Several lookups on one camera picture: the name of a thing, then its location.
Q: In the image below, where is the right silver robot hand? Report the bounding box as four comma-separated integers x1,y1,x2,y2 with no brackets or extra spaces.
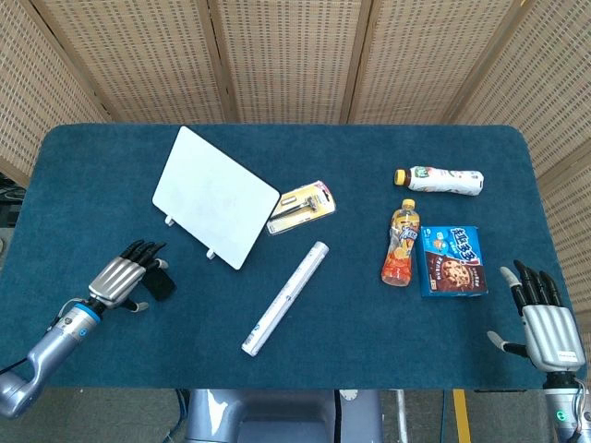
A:
487,259,585,373

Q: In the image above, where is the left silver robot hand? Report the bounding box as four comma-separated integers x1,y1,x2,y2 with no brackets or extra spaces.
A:
87,239,169,314

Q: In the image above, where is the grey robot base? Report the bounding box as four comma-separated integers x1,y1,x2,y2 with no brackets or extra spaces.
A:
183,389,384,443

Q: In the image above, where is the white rectangular board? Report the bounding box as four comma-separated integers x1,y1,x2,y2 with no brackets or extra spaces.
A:
151,125,282,271

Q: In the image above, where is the blue cookie box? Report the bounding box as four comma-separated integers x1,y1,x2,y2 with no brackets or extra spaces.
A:
419,224,490,299

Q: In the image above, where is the white cylindrical tube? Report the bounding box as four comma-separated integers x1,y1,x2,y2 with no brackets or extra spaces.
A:
241,240,331,357

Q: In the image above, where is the orange juice bottle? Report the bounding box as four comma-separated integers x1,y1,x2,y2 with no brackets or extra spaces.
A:
380,198,422,288

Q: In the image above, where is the white drink bottle yellow cap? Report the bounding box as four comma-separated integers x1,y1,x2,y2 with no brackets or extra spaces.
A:
393,165,485,198

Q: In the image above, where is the blue felt table cloth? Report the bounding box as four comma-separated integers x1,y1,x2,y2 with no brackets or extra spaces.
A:
0,123,585,391

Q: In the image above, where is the packaged razor on yellow card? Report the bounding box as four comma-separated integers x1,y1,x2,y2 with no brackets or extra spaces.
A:
266,180,338,237

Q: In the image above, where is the woven bamboo folding screen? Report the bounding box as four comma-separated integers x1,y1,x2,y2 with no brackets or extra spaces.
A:
0,0,591,319

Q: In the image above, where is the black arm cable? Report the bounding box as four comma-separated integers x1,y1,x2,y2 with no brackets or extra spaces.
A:
0,355,30,376

